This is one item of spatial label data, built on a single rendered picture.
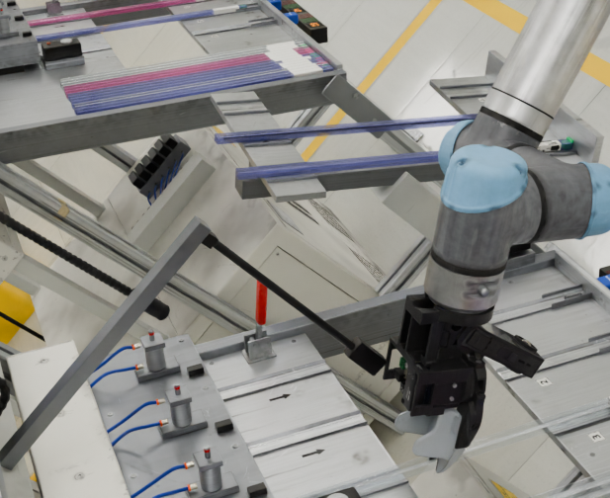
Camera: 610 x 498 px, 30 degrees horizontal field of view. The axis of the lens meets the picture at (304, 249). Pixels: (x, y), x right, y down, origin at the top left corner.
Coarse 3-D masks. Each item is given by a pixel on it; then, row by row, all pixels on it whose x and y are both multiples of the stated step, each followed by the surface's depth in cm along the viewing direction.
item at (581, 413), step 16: (608, 400) 129; (560, 416) 127; (576, 416) 127; (592, 416) 128; (512, 432) 125; (528, 432) 125; (544, 432) 126; (480, 448) 124; (496, 448) 125; (400, 464) 122; (416, 464) 122; (432, 464) 122; (352, 480) 121; (368, 480) 120; (384, 480) 121; (304, 496) 119; (320, 496) 119
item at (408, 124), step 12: (396, 120) 168; (408, 120) 168; (420, 120) 169; (432, 120) 169; (444, 120) 169; (456, 120) 170; (228, 132) 160; (240, 132) 160; (252, 132) 161; (264, 132) 161; (276, 132) 161; (288, 132) 162; (300, 132) 162; (312, 132) 163; (324, 132) 164; (336, 132) 164; (348, 132) 165; (360, 132) 166
